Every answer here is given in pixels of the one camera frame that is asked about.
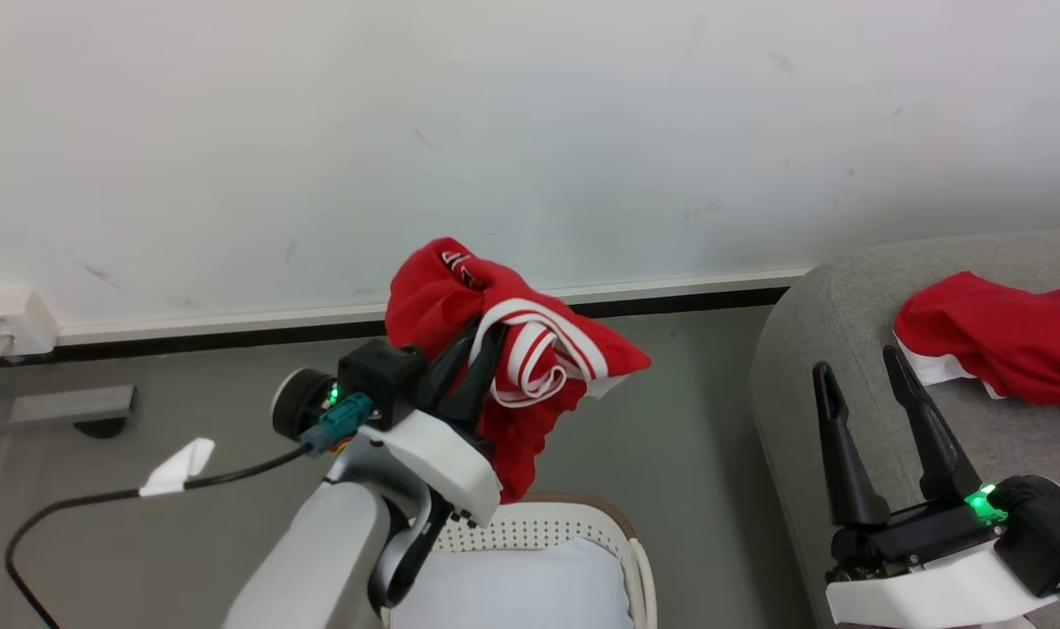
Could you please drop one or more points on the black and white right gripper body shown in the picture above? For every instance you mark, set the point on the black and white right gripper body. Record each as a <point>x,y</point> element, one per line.
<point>931,568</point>

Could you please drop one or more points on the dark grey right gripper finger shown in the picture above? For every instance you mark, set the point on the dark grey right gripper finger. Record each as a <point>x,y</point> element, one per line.
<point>931,428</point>
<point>848,454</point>

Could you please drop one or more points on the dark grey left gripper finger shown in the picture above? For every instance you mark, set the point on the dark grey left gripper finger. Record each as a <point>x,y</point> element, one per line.
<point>451,362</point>
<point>481,376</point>

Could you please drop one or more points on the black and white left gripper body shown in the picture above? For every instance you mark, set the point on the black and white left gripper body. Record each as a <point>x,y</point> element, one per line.
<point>433,463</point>

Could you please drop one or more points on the red garment with white stripes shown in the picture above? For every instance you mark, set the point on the red garment with white stripes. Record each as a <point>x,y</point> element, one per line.
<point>442,297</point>

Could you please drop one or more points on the red garment with white hem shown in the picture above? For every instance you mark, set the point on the red garment with white hem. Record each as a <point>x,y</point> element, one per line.
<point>1001,341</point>

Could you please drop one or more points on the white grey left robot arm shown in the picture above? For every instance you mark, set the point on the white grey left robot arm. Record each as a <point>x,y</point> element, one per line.
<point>320,559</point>

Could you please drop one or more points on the grey fabric sofa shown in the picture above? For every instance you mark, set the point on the grey fabric sofa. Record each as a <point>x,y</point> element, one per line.
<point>809,419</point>

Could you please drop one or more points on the cream plastic laundry basket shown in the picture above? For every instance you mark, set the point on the cream plastic laundry basket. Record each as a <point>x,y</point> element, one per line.
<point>573,524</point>

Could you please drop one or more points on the white tape tag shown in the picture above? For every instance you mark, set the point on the white tape tag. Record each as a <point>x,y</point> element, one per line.
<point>178,467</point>

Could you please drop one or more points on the white wall baseboard strip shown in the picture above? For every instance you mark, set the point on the white wall baseboard strip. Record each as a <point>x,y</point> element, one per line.
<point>232,321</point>

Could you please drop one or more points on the black round frame foot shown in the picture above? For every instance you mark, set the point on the black round frame foot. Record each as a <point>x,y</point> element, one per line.
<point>100,428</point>

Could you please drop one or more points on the grey metal frame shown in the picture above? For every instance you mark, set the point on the grey metal frame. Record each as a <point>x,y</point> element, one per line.
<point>58,406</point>

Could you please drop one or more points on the white wall outlet box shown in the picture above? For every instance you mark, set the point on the white wall outlet box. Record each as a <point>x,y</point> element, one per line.
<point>14,319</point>

